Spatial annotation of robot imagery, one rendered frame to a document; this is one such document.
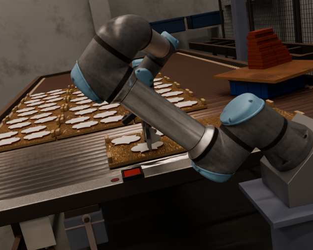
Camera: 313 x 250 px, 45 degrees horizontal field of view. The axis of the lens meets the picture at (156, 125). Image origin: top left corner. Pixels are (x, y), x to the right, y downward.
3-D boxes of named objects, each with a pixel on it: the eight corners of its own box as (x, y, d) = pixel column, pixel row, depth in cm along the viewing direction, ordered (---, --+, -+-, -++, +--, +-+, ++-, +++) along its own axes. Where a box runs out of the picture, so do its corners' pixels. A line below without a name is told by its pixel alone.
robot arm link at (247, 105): (291, 121, 101) (254, 92, 97) (258, 158, 104) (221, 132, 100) (273, 108, 112) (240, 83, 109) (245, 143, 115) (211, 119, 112)
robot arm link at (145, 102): (260, 154, 103) (93, 33, 92) (226, 195, 106) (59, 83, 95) (248, 140, 114) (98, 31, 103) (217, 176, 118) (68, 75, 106)
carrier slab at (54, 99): (67, 102, 300) (65, 97, 298) (15, 112, 295) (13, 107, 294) (69, 94, 333) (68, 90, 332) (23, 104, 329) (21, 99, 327)
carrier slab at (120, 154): (211, 145, 150) (210, 141, 149) (109, 168, 145) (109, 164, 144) (188, 124, 183) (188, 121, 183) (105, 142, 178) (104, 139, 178)
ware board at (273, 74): (338, 63, 212) (338, 60, 212) (275, 83, 190) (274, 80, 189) (271, 62, 255) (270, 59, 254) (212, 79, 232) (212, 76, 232)
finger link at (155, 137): (163, 148, 148) (159, 125, 150) (148, 151, 147) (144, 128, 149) (162, 149, 151) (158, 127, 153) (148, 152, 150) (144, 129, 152)
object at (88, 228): (111, 252, 134) (101, 207, 129) (72, 262, 132) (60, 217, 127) (110, 235, 145) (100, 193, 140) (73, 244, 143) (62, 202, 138)
